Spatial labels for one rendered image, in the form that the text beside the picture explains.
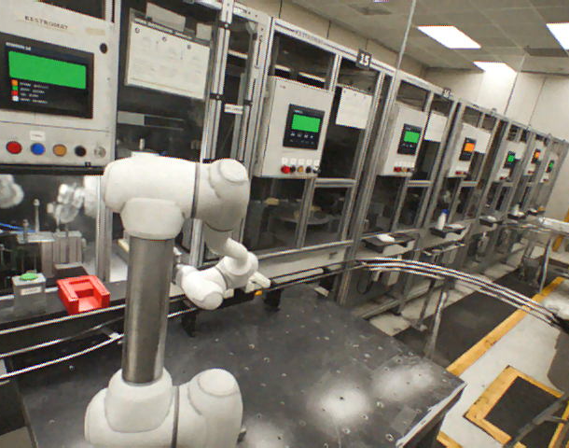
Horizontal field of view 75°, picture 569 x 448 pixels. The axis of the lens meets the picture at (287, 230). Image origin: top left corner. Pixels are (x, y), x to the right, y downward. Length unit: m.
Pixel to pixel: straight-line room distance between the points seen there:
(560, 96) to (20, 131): 8.87
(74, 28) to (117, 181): 0.67
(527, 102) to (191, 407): 8.90
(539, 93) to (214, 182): 8.78
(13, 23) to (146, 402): 1.07
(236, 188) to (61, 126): 0.73
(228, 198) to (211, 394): 0.52
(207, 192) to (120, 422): 0.59
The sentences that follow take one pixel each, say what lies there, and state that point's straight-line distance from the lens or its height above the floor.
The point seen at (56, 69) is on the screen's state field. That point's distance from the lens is 1.37.
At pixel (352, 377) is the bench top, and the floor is 0.68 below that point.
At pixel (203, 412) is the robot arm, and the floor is 0.91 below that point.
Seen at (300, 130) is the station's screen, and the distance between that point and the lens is 1.91.
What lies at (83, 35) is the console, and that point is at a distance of 1.42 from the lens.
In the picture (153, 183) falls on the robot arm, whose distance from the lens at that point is 0.84.
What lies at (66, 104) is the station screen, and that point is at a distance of 1.38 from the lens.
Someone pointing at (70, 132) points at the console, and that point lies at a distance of 1.41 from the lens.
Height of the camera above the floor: 1.66
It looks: 17 degrees down
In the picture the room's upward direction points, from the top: 11 degrees clockwise
